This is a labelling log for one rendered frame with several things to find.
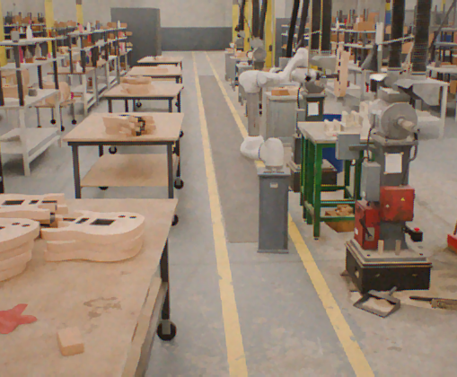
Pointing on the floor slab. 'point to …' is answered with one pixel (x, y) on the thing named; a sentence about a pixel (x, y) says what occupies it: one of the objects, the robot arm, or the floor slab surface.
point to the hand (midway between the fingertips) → (338, 75)
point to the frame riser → (385, 275)
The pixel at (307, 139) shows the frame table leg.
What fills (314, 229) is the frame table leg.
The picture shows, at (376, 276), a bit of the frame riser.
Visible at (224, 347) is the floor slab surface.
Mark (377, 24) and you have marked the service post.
